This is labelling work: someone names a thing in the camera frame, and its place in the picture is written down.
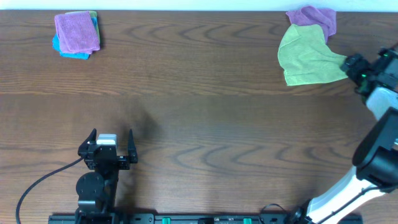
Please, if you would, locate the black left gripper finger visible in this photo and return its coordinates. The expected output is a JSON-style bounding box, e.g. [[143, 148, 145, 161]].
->
[[86, 128, 97, 144], [127, 129, 137, 157]]

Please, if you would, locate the light green microfiber cloth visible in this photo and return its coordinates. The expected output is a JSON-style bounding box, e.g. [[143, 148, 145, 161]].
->
[[277, 24, 348, 86]]

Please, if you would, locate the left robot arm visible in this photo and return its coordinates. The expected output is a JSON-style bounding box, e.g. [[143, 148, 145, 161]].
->
[[75, 129, 138, 223]]

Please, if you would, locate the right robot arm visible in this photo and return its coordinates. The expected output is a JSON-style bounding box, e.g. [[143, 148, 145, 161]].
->
[[285, 45, 397, 223]]

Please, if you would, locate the crumpled purple cloth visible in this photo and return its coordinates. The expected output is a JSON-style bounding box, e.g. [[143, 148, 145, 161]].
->
[[285, 6, 337, 42]]

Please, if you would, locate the folded blue cloth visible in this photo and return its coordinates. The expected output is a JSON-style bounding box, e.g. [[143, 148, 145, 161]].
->
[[52, 17, 100, 60]]

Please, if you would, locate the folded pink cloth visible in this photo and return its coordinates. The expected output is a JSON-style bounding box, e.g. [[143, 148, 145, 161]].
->
[[53, 11, 100, 59]]

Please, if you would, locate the folded green cloth in stack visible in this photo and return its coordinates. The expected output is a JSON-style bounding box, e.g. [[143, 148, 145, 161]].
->
[[63, 11, 100, 45]]

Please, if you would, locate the black mounting rail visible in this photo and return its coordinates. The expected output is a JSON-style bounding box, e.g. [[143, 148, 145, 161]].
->
[[48, 212, 364, 224]]

